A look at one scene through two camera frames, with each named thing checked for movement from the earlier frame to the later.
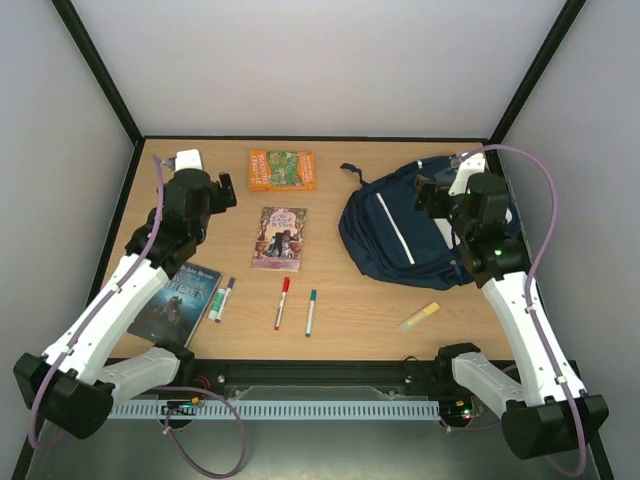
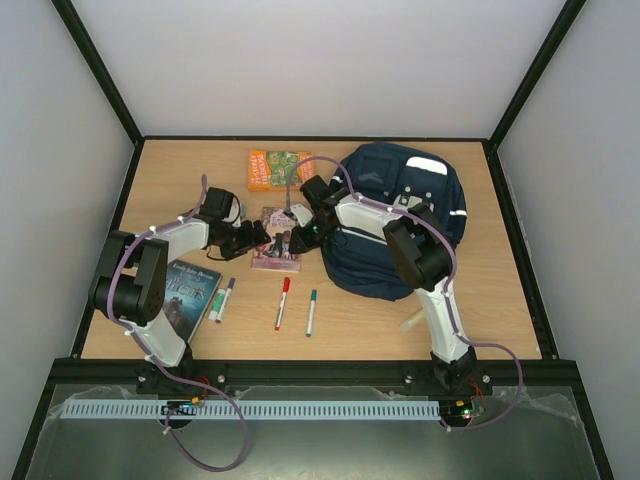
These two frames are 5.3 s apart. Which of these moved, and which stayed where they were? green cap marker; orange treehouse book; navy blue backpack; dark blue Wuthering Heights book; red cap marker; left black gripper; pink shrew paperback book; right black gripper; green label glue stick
Moved: right black gripper; navy blue backpack; left black gripper
Stayed: red cap marker; orange treehouse book; green cap marker; pink shrew paperback book; dark blue Wuthering Heights book; green label glue stick
